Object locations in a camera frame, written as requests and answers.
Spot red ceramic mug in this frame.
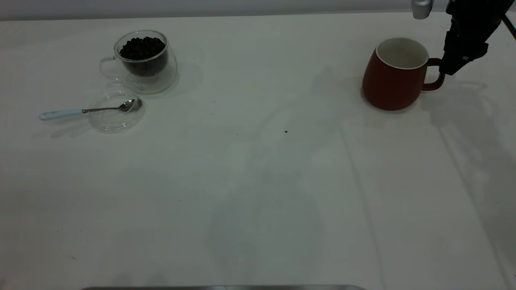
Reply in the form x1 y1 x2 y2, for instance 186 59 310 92
362 37 446 112

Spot clear glass cup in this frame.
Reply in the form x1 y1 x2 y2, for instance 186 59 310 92
100 30 178 95

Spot dark coffee beans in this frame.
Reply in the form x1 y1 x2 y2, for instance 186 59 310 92
119 37 169 78

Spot clear glass lid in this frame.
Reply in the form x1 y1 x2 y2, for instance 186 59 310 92
88 89 146 133

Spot dark red cable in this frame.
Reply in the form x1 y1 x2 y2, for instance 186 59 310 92
502 15 516 39

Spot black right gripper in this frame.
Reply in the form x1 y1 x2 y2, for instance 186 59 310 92
439 0 515 76

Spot spoon with light blue handle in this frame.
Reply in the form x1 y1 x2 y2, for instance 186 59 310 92
39 99 143 122

